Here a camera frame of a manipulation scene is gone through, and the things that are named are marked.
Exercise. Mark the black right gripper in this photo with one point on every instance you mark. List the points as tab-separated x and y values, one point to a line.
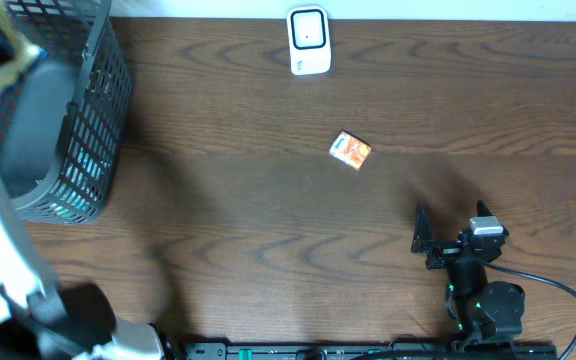
423	243

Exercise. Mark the orange Kleenex tissue pack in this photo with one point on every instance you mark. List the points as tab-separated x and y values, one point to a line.
350	150

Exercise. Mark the large white snack bag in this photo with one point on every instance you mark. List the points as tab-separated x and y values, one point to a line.
18	56

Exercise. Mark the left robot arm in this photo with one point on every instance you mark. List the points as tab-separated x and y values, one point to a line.
42	319

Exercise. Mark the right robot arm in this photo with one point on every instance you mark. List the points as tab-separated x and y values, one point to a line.
486	312

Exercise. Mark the white barcode scanner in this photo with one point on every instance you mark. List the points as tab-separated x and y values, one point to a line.
309	40

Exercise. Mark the dark grey mesh basket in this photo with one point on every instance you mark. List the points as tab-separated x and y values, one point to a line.
61	123

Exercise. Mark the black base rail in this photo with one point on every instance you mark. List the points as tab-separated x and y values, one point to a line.
405	349

